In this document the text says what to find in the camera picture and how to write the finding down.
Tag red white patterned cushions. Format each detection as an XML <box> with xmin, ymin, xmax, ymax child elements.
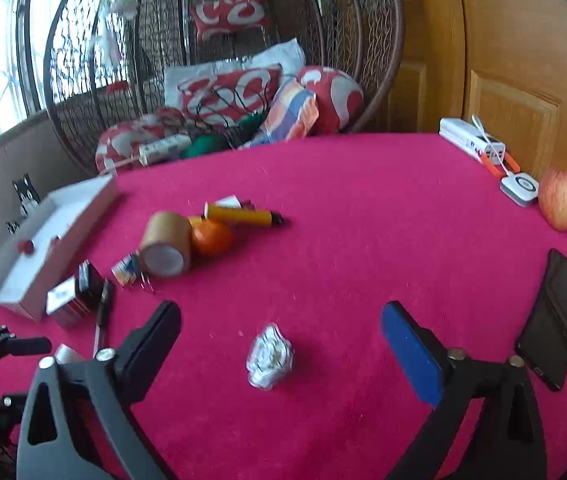
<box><xmin>163</xmin><ymin>37</ymin><xmax>307</xmax><ymax>111</ymax></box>

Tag white charging cable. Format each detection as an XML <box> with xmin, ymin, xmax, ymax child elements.
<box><xmin>471</xmin><ymin>114</ymin><xmax>518</xmax><ymax>180</ymax></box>

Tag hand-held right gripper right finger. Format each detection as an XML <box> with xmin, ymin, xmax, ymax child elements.
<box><xmin>381</xmin><ymin>301</ymin><xmax>549</xmax><ymax>480</ymax></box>

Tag small white square device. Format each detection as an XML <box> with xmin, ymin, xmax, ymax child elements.
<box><xmin>500</xmin><ymin>172</ymin><xmax>539</xmax><ymax>208</ymax></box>

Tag plaid orange blue cloth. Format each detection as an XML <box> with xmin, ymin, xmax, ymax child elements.
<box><xmin>252</xmin><ymin>79</ymin><xmax>319</xmax><ymax>144</ymax></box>

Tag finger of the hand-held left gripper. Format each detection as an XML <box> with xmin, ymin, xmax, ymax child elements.
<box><xmin>0</xmin><ymin>326</ymin><xmax>52</xmax><ymax>357</ymax></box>

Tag red apple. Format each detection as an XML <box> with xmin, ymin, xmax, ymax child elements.
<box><xmin>538</xmin><ymin>167</ymin><xmax>567</xmax><ymax>231</ymax></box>

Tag crumpled silver foil ball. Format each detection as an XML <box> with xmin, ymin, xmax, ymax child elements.
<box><xmin>246</xmin><ymin>323</ymin><xmax>295</xmax><ymax>390</ymax></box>

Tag white hanging plush toy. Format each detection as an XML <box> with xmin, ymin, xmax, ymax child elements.
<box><xmin>94</xmin><ymin>0</ymin><xmax>143</xmax><ymax>69</ymax></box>

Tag green cloth bundle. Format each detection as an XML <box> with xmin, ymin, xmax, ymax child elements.
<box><xmin>182</xmin><ymin>114</ymin><xmax>267</xmax><ymax>159</ymax></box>

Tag flat red white cushion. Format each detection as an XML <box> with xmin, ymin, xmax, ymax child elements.
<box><xmin>178</xmin><ymin>64</ymin><xmax>285</xmax><ymax>129</ymax></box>

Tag white power bank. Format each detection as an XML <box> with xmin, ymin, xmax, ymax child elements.
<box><xmin>438</xmin><ymin>117</ymin><xmax>507</xmax><ymax>164</ymax></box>

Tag brown wicker hanging chair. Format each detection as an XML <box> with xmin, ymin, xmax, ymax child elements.
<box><xmin>43</xmin><ymin>0</ymin><xmax>406</xmax><ymax>177</ymax></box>

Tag brown tape roll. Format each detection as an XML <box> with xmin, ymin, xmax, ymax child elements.
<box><xmin>138</xmin><ymin>211</ymin><xmax>193</xmax><ymax>277</ymax></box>

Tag small white barcode box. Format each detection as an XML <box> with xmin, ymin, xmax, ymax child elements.
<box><xmin>45</xmin><ymin>276</ymin><xmax>90</xmax><ymax>329</ymax></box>

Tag round red white cushion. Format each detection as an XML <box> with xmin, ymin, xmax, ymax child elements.
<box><xmin>295</xmin><ymin>65</ymin><xmax>365</xmax><ymax>135</ymax></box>

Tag black cat phone holder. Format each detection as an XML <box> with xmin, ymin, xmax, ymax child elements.
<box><xmin>11</xmin><ymin>173</ymin><xmax>42</xmax><ymax>217</ymax></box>

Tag wooden door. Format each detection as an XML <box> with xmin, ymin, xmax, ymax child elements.
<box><xmin>456</xmin><ymin>0</ymin><xmax>567</xmax><ymax>261</ymax></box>

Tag white shallow cardboard box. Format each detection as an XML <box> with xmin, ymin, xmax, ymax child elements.
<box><xmin>0</xmin><ymin>175</ymin><xmax>120</xmax><ymax>322</ymax></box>

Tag yellow black tube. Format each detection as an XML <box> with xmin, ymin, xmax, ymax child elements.
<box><xmin>204</xmin><ymin>203</ymin><xmax>285</xmax><ymax>228</ymax></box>

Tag black gel pen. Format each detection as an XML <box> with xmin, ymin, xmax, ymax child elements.
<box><xmin>92</xmin><ymin>280</ymin><xmax>115</xmax><ymax>358</ymax></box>

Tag white power strip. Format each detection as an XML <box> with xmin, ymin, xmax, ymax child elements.
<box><xmin>138</xmin><ymin>133</ymin><xmax>192</xmax><ymax>165</ymax></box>

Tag small colourful card pack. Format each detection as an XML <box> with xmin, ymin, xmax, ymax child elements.
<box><xmin>111</xmin><ymin>253</ymin><xmax>140</xmax><ymax>287</ymax></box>

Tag black smartphone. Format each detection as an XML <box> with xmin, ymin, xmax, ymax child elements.
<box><xmin>514</xmin><ymin>248</ymin><xmax>567</xmax><ymax>392</ymax></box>

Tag small red white cushion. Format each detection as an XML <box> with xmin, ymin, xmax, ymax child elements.
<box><xmin>189</xmin><ymin>0</ymin><xmax>272</xmax><ymax>44</ymax></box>

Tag long red white cushion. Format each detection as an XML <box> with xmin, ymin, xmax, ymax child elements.
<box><xmin>95</xmin><ymin>109</ymin><xmax>187</xmax><ymax>174</ymax></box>

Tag black cables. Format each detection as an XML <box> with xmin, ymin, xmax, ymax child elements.
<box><xmin>190</xmin><ymin>77</ymin><xmax>274</xmax><ymax>148</ymax></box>

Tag small black box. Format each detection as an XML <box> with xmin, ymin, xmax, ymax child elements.
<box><xmin>78</xmin><ymin>260</ymin><xmax>105</xmax><ymax>306</ymax></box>

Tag orange tangerine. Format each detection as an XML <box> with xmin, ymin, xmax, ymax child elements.
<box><xmin>190</xmin><ymin>219</ymin><xmax>234</xmax><ymax>257</ymax></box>

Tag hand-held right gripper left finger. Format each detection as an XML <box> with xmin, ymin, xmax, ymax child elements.
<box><xmin>16</xmin><ymin>301</ymin><xmax>182</xmax><ymax>480</ymax></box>

